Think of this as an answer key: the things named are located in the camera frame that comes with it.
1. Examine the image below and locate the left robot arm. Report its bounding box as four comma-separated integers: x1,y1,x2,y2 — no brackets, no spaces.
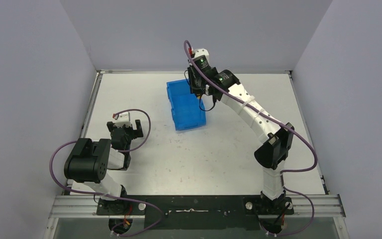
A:
64,119,144,215

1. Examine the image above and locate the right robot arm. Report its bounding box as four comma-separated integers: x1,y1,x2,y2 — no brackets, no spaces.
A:
188,55,293,215

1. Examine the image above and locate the blue plastic bin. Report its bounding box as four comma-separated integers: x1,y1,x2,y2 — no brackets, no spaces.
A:
166,79,206,131

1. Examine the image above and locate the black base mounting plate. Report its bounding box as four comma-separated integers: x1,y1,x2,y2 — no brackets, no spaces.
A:
96,195,294,232

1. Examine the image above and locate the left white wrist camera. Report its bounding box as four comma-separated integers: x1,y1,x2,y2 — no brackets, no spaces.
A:
112,112,131,128

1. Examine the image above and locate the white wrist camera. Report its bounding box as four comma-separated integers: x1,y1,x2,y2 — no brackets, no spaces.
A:
191,48,209,60
112,112,131,128

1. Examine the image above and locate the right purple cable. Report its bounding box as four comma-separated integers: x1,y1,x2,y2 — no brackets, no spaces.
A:
183,40,319,238

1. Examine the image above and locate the purple cable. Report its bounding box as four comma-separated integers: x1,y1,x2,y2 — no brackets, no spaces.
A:
49,109,165,238
183,40,319,238

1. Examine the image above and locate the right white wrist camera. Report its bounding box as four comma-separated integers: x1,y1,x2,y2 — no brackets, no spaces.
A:
191,48,209,60

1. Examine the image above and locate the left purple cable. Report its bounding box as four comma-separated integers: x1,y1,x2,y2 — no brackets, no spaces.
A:
49,109,165,238

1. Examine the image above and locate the aluminium front rail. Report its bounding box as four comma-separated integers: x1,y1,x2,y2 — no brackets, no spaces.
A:
50,195,346,219

